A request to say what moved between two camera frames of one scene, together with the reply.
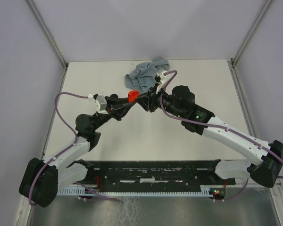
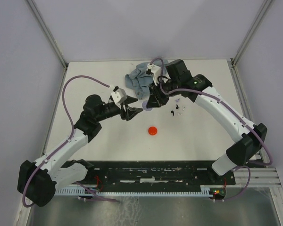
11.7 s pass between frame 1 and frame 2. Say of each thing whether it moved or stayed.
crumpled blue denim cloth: stayed
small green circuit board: stayed
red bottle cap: moved
